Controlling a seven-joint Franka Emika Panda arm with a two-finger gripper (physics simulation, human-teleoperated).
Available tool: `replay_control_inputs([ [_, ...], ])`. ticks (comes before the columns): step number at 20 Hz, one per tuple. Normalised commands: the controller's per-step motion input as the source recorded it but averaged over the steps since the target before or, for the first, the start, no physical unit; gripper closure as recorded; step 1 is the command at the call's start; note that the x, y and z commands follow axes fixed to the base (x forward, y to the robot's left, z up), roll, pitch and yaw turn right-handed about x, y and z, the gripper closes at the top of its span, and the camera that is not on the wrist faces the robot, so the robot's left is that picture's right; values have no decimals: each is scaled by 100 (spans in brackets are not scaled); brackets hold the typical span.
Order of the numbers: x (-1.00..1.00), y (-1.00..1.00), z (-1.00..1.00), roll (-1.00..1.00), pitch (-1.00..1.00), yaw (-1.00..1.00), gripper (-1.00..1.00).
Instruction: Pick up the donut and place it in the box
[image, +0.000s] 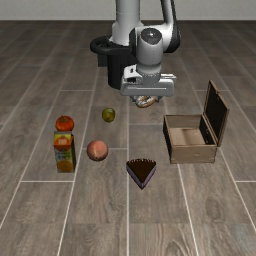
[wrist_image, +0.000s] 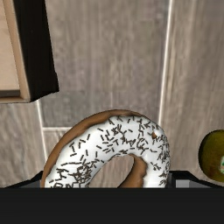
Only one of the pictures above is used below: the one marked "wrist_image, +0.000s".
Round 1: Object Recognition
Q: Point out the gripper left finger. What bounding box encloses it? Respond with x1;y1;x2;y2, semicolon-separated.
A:
6;171;45;189

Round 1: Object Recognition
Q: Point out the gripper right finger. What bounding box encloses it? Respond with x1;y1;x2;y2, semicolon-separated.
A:
169;171;221;189

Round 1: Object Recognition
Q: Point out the white iced sprinkled donut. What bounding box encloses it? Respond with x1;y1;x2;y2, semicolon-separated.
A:
39;109;172;189

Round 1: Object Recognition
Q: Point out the wooden box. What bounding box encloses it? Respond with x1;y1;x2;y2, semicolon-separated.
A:
0;0;60;104

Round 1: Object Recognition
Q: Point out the olive green round fruit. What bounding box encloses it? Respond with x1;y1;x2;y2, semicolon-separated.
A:
198;129;224;184

